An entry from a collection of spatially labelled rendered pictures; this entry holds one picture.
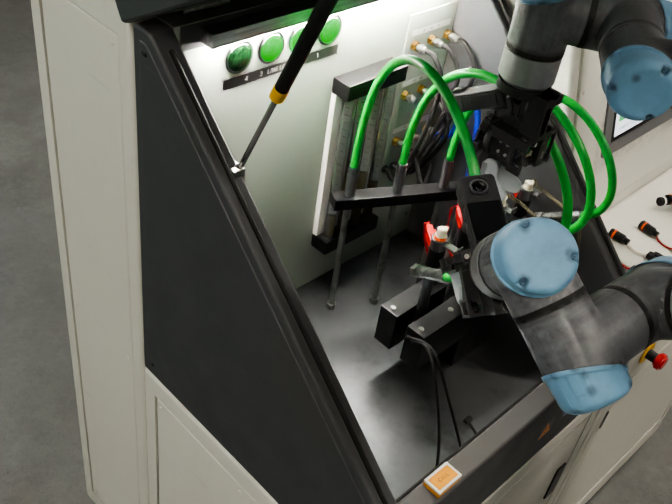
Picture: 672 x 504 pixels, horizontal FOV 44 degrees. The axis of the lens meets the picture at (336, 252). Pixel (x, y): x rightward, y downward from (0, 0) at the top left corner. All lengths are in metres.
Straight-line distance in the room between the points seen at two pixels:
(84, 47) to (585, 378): 0.84
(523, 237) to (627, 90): 0.24
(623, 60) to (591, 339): 0.31
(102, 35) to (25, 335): 1.65
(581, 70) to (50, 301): 1.88
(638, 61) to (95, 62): 0.74
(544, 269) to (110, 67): 0.70
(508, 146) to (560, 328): 0.40
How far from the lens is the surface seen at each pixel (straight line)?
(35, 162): 3.47
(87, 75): 1.30
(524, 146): 1.13
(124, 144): 1.27
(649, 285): 0.90
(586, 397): 0.82
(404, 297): 1.45
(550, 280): 0.79
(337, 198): 1.43
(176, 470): 1.66
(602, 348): 0.82
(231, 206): 1.09
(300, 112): 1.38
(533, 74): 1.10
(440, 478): 1.23
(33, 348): 2.70
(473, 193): 0.99
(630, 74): 0.94
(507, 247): 0.78
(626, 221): 1.80
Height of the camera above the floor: 1.94
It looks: 39 degrees down
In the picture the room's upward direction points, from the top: 9 degrees clockwise
